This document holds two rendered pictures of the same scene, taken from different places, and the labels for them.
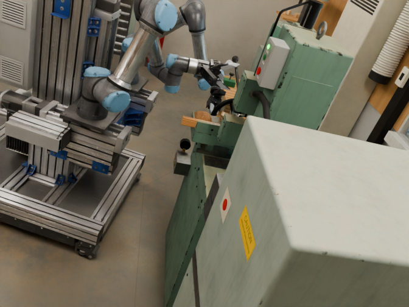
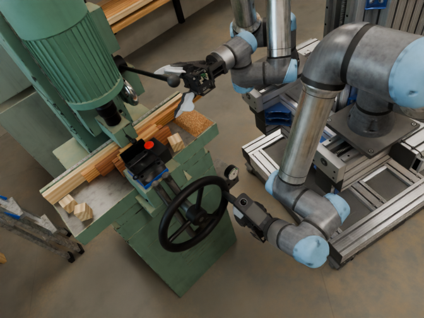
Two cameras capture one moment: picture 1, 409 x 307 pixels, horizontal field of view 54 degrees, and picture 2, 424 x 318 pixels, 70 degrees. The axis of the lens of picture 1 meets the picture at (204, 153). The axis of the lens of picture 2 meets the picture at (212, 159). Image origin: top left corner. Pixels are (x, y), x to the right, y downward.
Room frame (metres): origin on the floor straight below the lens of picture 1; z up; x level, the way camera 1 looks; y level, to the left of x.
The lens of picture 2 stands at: (2.66, -0.15, 1.66)
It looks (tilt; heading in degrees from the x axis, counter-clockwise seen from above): 49 degrees down; 164
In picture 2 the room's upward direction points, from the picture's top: 17 degrees counter-clockwise
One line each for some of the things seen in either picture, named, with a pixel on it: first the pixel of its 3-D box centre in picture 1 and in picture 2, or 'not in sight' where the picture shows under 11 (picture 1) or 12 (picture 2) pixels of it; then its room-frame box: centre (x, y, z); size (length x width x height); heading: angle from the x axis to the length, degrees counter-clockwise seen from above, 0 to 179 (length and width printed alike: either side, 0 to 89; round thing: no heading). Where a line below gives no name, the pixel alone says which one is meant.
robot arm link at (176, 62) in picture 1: (177, 63); (238, 49); (1.87, 0.27, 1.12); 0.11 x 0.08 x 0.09; 104
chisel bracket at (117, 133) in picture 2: not in sight; (117, 128); (1.78, -0.19, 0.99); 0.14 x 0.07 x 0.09; 14
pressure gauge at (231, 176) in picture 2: (184, 145); (231, 173); (1.94, 0.12, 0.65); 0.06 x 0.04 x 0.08; 104
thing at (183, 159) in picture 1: (181, 162); (223, 174); (1.87, 0.10, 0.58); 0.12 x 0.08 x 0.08; 14
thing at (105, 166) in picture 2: not in sight; (127, 149); (1.82, -0.19, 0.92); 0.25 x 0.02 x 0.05; 104
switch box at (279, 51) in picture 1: (271, 63); not in sight; (1.45, -0.12, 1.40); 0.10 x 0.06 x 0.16; 14
